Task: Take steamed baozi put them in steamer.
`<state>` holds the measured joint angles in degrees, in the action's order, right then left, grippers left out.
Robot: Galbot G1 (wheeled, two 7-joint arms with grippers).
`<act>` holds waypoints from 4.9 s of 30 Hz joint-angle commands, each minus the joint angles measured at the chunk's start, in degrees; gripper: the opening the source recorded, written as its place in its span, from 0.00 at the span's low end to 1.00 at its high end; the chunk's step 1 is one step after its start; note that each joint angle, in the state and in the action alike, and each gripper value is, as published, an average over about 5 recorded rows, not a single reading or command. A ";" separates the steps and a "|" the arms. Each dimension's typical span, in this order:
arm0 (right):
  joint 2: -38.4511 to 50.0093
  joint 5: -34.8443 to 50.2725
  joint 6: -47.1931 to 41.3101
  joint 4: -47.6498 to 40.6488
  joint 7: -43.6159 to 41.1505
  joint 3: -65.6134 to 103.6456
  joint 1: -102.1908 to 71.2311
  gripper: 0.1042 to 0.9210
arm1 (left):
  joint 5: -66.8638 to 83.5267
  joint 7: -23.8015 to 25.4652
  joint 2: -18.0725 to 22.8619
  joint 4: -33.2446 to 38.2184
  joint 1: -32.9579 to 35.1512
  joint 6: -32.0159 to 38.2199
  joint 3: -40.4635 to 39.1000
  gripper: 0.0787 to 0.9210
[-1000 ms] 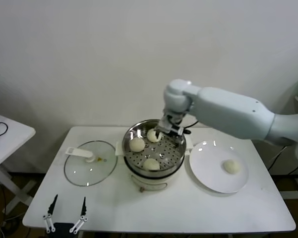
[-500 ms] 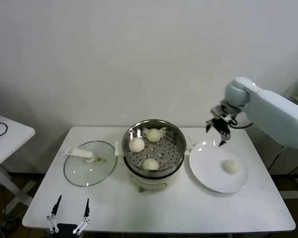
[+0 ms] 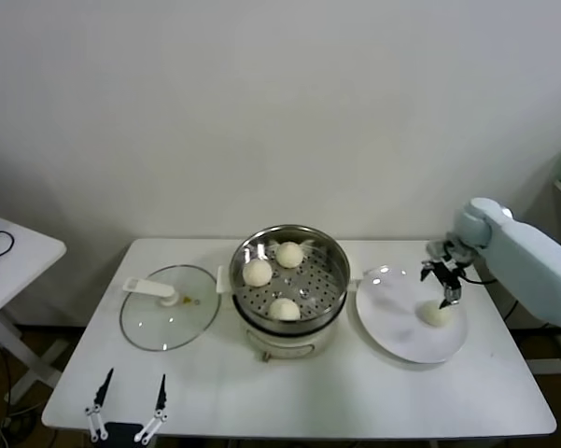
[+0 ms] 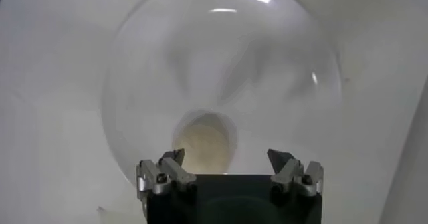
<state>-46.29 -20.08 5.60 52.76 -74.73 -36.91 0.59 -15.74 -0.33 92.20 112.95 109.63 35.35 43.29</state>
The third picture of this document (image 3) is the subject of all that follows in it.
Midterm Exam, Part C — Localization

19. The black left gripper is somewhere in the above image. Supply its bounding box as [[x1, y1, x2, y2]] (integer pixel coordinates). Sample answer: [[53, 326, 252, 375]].
[[84, 368, 169, 443]]

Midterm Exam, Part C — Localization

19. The steel steamer pot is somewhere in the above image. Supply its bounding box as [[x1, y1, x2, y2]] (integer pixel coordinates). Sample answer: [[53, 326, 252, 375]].
[[216, 254, 364, 364]]

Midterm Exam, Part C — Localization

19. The white steamed baozi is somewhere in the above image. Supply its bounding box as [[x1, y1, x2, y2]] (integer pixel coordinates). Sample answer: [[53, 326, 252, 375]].
[[268, 297, 302, 322], [274, 241, 304, 270], [242, 259, 272, 287], [415, 301, 454, 328]]

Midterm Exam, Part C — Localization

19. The white round plate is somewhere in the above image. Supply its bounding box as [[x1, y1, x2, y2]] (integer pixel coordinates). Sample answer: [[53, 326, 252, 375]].
[[354, 264, 470, 365]]

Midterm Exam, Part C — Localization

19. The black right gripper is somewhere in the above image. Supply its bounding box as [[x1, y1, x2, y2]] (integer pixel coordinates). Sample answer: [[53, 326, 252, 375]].
[[419, 254, 470, 309]]

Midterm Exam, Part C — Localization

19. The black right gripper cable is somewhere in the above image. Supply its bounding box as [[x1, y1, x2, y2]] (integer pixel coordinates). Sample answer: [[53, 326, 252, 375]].
[[459, 273, 498, 287]]

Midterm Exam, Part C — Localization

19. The glass lid with white handle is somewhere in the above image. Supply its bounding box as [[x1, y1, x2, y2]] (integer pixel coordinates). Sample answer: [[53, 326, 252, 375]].
[[119, 264, 223, 353]]

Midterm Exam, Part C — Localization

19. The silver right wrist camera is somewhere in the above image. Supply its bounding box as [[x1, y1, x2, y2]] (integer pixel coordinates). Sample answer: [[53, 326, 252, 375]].
[[426, 239, 451, 260]]

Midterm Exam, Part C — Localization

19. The white side table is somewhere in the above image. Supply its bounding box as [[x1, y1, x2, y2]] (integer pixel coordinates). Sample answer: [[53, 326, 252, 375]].
[[0, 212, 69, 391]]

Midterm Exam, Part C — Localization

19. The stainless steel steamer basket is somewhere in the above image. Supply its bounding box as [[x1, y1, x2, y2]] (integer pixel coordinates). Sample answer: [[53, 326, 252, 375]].
[[228, 225, 351, 328]]

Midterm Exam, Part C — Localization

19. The white floor cable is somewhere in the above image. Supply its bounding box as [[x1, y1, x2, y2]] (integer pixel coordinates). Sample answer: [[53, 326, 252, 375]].
[[0, 403, 36, 428]]

